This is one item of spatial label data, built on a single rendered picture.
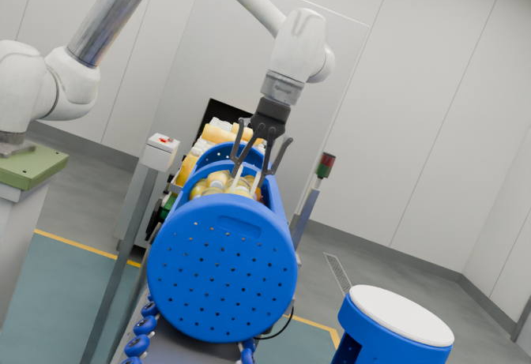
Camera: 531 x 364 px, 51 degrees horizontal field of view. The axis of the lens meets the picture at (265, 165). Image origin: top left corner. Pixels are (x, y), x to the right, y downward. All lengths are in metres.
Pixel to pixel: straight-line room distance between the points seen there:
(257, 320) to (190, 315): 0.13
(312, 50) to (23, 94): 0.76
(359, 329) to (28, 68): 1.05
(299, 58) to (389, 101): 5.15
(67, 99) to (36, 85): 0.14
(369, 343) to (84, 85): 1.04
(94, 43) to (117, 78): 4.56
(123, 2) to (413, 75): 5.04
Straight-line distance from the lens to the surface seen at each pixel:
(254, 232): 1.05
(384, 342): 1.38
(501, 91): 6.80
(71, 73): 1.68
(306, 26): 1.23
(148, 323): 1.07
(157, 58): 6.15
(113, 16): 1.65
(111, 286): 2.35
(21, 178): 1.47
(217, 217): 1.04
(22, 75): 1.55
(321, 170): 2.35
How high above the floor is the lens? 1.46
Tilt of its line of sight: 8 degrees down
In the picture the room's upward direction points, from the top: 21 degrees clockwise
